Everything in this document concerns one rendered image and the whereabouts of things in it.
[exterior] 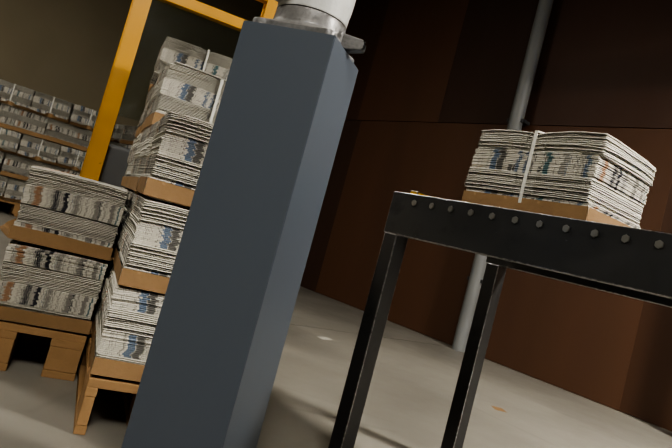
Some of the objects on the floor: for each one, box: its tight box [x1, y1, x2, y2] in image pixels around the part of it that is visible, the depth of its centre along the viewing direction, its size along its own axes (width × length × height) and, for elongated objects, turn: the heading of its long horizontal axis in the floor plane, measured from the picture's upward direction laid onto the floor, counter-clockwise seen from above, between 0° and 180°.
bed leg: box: [441, 263, 507, 448], centre depth 202 cm, size 6×6×68 cm
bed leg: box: [328, 232, 408, 448], centre depth 171 cm, size 6×6×68 cm
